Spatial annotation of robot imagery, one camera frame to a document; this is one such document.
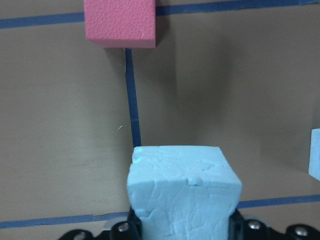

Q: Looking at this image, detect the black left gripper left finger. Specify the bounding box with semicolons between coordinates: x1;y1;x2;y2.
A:
109;207;143;240

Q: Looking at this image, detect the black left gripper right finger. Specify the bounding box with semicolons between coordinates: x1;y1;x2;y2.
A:
227;209;271;240

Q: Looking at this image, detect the light blue foam block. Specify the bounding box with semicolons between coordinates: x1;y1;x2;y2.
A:
127;145;242;240
308;128;320;181

